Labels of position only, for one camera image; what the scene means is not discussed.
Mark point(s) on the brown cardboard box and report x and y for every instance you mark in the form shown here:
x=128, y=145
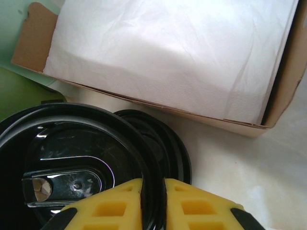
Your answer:
x=31, y=36

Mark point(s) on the white paper napkin stack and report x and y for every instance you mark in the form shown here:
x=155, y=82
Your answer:
x=156, y=60

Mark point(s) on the olive green coffee cup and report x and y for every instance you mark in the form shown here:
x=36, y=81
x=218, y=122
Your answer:
x=19, y=95

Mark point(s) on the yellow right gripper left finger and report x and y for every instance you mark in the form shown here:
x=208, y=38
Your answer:
x=96, y=200

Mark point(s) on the green cup with dark drink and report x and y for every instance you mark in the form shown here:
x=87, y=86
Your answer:
x=72, y=148

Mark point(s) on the black plastic cup lid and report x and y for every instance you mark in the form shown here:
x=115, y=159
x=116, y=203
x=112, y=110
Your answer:
x=172, y=153

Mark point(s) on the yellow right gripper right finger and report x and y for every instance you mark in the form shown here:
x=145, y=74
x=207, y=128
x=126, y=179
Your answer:
x=206, y=203

